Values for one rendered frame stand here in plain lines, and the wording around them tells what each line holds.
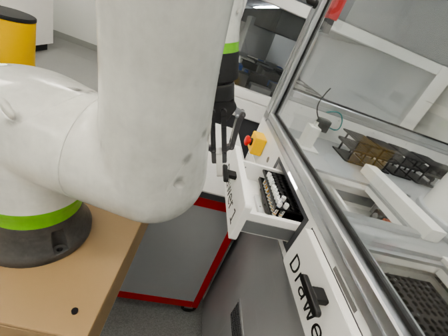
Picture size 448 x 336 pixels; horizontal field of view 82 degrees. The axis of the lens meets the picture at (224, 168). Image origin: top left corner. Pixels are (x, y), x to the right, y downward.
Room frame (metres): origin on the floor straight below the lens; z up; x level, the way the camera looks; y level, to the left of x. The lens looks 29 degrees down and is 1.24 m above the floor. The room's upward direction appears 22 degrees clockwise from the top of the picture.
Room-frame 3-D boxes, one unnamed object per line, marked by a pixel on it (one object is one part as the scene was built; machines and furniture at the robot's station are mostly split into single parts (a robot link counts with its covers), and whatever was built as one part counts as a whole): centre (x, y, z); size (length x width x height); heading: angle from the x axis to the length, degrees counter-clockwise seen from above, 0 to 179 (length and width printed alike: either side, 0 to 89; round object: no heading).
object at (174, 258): (0.95, 0.22, 0.38); 0.62 x 0.58 x 0.76; 14
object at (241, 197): (0.59, -0.05, 0.87); 0.29 x 0.02 x 0.11; 14
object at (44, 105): (0.26, 0.23, 1.02); 0.16 x 0.13 x 0.19; 90
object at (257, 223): (0.64, -0.25, 0.86); 0.40 x 0.26 x 0.06; 104
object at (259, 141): (0.94, -0.08, 0.88); 0.07 x 0.05 x 0.07; 14
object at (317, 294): (0.31, -0.23, 0.91); 0.07 x 0.04 x 0.01; 14
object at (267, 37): (2.37, -0.09, 1.13); 1.78 x 1.14 x 0.45; 14
